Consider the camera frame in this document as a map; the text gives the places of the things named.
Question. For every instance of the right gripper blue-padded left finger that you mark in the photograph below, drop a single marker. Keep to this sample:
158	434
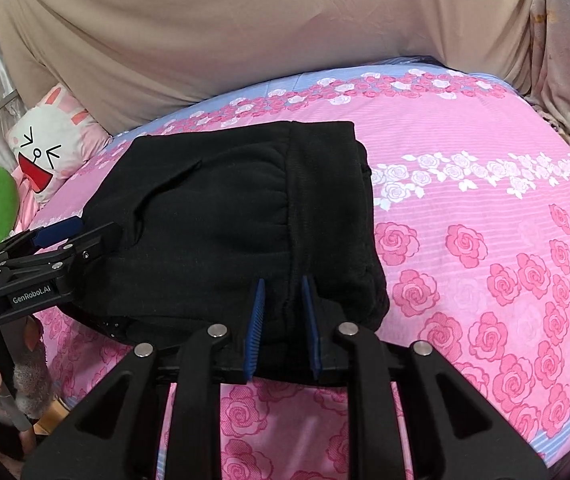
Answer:
254	331

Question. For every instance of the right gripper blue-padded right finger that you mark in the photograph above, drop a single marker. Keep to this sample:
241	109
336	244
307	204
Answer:
313	329

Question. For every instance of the black pants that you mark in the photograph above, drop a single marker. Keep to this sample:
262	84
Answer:
203	216

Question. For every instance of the left hand in grey glove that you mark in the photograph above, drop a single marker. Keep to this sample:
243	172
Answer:
26	388

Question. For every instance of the white bunny face pillow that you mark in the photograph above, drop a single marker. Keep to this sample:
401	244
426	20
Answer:
53	140

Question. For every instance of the pink floral bed sheet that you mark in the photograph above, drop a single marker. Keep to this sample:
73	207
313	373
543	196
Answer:
472	224

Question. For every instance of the beige fabric headboard cover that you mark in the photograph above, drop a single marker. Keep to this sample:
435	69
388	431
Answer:
131	61

